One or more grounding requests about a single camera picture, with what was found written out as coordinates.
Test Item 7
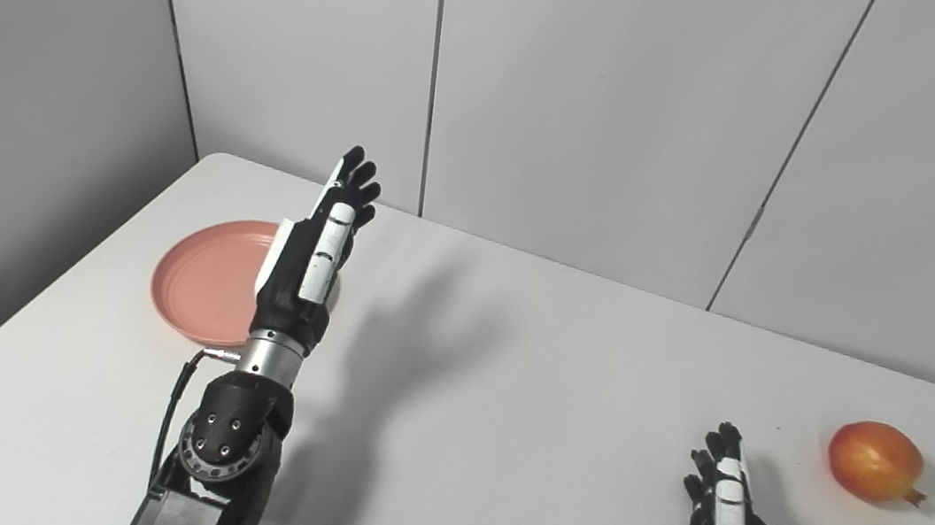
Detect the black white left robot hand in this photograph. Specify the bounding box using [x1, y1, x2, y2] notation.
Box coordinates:
[246, 135, 387, 363]

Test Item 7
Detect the pink round plate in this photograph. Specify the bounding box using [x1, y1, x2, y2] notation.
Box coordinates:
[144, 209, 347, 362]

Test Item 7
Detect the red yellow pomegranate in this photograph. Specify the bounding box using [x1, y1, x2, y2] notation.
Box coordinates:
[823, 416, 935, 510]

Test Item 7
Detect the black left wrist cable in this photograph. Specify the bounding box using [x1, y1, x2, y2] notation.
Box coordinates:
[149, 340, 243, 494]

